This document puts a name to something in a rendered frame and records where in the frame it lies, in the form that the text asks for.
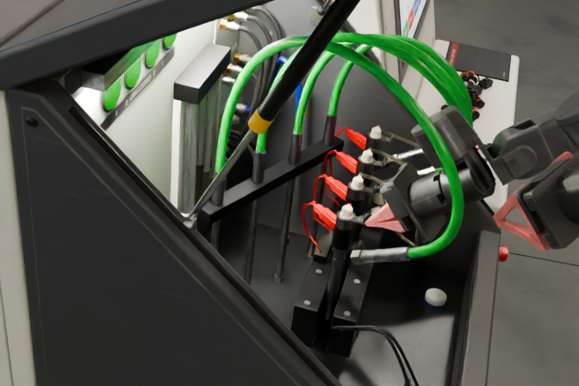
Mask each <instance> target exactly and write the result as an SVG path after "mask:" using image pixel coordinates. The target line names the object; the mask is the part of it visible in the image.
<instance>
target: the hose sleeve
mask: <svg viewBox="0 0 579 386"><path fill-rule="evenodd" d="M409 248H412V247H411V246H406V247H404V246H402V247H396V248H385V249H373V250H372V249H370V250H364V251H362V252H361V253H360V259H361V261H362V262H363V263H364V264H369V263H370V264H373V263H381V262H393V261H397V262H399V261H406V260H412V258H410V257H409V256H408V249H409Z"/></svg>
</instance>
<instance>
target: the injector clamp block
mask: <svg viewBox="0 0 579 386"><path fill-rule="evenodd" d="M378 206H382V205H378V204H376V203H374V202H373V196H372V198H371V201H370V206H369V208H368V211H370V210H371V209H372V208H375V207H378ZM385 233H386V228H383V227H367V226H366V225H365V224H364V225H363V226H362V229H361V232H360V235H359V237H358V241H359V240H362V241H363V242H364V249H363V250H370V249H372V250H373V249H381V247H382V244H383V239H384V235H385ZM332 256H333V251H332V248H331V251H330V253H329V255H328V258H327V262H326V263H325V264H322V263H318V262H314V261H313V259H312V262H311V264H310V266H309V268H308V272H307V275H306V277H305V279H304V281H303V284H302V287H301V290H300V292H299V295H298V297H297V299H296V303H295V305H294V311H293V316H292V322H291V329H290V330H291V331H292V332H293V333H294V335H295V336H296V337H297V338H298V339H299V340H300V341H301V342H302V343H303V344H304V345H305V346H308V347H312V345H313V343H314V338H315V335H316V333H317V330H318V327H324V328H326V329H330V334H329V338H328V343H327V352H330V353H333V354H337V355H340V356H343V357H346V358H349V357H350V355H351V351H352V346H353V343H354V340H355V337H358V333H359V331H348V330H345V331H342V332H341V331H340V330H339V329H332V327H334V326H361V323H362V320H363V317H364V311H365V309H366V305H367V302H368V299H369V294H370V287H371V283H372V279H373V275H374V271H375V268H376V265H377V263H373V264H370V263H369V264H366V265H353V264H352V261H351V263H350V265H348V266H347V271H346V279H345V281H344V284H343V287H342V288H341V289H339V292H338V297H337V302H336V306H335V310H334V313H333V319H332V320H330V321H328V320H325V319H324V318H323V310H324V305H325V300H326V295H327V286H328V281H329V276H330V271H331V260H332Z"/></svg>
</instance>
